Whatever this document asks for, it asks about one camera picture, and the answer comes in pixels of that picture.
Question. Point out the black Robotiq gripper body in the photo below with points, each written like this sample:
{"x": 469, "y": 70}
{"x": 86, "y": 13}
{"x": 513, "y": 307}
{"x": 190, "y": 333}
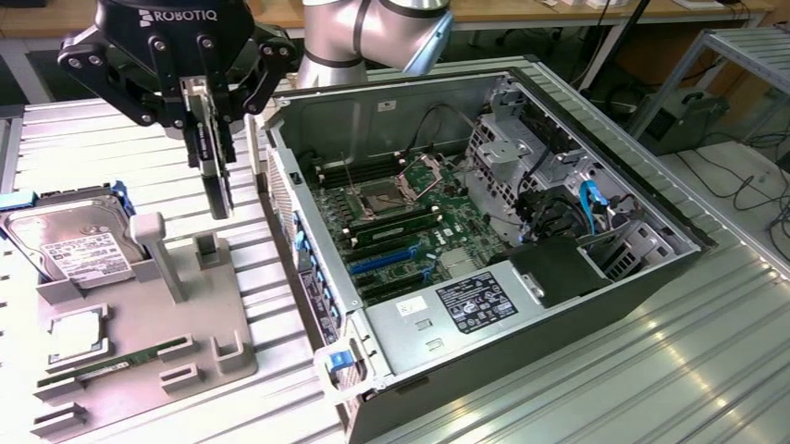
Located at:
{"x": 179, "y": 18}

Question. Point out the black graphics card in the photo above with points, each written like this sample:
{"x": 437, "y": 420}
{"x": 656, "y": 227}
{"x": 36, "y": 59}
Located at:
{"x": 219, "y": 199}

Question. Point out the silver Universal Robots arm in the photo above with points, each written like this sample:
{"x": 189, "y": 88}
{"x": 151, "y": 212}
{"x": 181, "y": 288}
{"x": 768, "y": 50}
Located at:
{"x": 334, "y": 41}

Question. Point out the black RAM slot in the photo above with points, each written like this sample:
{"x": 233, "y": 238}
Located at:
{"x": 386, "y": 219}
{"x": 358, "y": 167}

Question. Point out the thin metal locking lever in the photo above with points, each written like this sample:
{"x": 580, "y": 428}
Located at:
{"x": 351, "y": 180}

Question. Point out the CPU socket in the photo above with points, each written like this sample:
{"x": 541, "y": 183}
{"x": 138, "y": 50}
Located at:
{"x": 379, "y": 201}

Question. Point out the silver hard disk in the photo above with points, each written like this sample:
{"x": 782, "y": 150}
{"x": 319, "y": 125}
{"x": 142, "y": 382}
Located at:
{"x": 68, "y": 231}

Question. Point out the silver drive cage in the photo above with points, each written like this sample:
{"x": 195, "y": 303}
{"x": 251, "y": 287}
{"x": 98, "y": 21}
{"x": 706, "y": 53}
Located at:
{"x": 503, "y": 152}

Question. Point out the green RAM stick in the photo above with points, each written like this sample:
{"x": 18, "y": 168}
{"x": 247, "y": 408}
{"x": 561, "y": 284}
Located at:
{"x": 389, "y": 232}
{"x": 118, "y": 365}

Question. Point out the green motherboard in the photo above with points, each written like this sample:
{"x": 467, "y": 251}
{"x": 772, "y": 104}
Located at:
{"x": 457, "y": 222}

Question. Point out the blue expansion slot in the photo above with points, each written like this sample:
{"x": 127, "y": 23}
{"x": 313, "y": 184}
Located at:
{"x": 383, "y": 261}

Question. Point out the black expansion slot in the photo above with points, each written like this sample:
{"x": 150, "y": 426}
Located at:
{"x": 391, "y": 284}

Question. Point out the wooden desk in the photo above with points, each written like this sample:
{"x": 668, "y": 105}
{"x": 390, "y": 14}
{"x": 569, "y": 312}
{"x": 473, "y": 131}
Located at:
{"x": 617, "y": 14}

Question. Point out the grey parts rack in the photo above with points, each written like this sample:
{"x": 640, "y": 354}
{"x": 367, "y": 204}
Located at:
{"x": 142, "y": 333}

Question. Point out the silver CPU chip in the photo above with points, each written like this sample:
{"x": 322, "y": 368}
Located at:
{"x": 76, "y": 340}

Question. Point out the grey power supply unit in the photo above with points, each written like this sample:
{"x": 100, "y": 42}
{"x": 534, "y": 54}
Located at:
{"x": 407, "y": 333}

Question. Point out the blue case latch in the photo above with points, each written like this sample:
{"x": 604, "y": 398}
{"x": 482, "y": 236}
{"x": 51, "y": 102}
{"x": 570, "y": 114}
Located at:
{"x": 341, "y": 361}

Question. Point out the black floor device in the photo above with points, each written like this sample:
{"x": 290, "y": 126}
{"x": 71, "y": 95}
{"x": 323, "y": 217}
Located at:
{"x": 692, "y": 122}

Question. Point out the metal disk bay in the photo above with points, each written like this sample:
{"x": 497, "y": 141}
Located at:
{"x": 636, "y": 250}

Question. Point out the open black PC case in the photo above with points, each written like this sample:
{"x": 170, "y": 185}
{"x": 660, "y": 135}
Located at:
{"x": 494, "y": 370}

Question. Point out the blue disk carrier bracket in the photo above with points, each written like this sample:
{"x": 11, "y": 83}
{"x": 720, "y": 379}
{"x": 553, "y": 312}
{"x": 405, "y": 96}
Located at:
{"x": 121, "y": 194}

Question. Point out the metal socket cover frame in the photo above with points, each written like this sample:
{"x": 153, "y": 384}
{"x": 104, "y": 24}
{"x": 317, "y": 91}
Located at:
{"x": 433, "y": 162}

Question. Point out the grey metal shelf frame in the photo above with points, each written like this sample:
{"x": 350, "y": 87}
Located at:
{"x": 746, "y": 51}

